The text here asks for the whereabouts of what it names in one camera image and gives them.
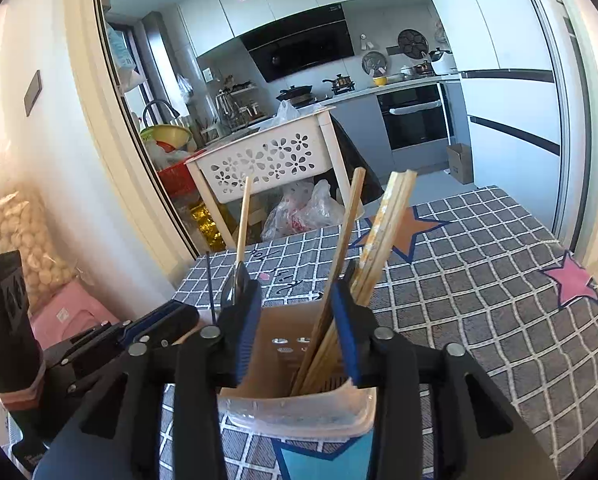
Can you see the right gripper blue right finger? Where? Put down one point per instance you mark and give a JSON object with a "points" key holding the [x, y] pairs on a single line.
{"points": [[477, 433]]}

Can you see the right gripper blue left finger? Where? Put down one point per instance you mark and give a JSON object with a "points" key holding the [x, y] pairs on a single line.
{"points": [[114, 434]]}

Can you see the black plastic utensil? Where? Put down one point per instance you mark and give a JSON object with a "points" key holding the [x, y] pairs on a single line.
{"points": [[210, 288]]}

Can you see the long plain bamboo chopstick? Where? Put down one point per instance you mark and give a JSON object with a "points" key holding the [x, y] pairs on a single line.
{"points": [[389, 234]]}

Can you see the translucent dark plastic spoon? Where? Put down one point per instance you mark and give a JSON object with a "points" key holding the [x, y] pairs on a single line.
{"points": [[235, 289]]}

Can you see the patterned bamboo chopstick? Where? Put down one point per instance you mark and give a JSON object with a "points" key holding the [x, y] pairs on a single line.
{"points": [[376, 236]]}

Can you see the pink plastic stool stack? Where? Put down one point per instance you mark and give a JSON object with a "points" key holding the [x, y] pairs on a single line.
{"points": [[71, 311]]}

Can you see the white plastic utensil holder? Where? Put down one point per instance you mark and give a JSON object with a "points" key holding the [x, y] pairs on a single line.
{"points": [[262, 403]]}

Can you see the grey checkered star tablecloth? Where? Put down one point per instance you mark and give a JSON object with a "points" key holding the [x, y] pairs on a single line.
{"points": [[479, 271]]}

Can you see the bag of round snacks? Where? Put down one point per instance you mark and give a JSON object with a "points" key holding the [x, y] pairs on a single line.
{"points": [[25, 228]]}

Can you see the cardboard box on floor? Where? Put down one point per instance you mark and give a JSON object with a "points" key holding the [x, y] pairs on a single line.
{"points": [[460, 163]]}

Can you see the yellow basin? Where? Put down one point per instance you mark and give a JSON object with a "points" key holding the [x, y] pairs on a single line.
{"points": [[176, 137]]}

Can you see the white red plastic bag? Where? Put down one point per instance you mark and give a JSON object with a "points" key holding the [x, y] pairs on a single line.
{"points": [[304, 207]]}

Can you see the black built-in oven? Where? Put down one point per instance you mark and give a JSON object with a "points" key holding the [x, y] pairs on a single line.
{"points": [[416, 115]]}

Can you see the white refrigerator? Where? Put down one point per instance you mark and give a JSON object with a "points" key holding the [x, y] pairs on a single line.
{"points": [[511, 99]]}

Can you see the black pot on stove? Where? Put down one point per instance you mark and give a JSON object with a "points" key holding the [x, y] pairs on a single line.
{"points": [[341, 84]]}

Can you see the black range hood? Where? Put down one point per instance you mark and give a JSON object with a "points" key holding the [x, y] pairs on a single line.
{"points": [[299, 42]]}

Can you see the dark wall switch plate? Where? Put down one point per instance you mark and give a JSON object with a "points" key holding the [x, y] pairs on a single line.
{"points": [[33, 91]]}

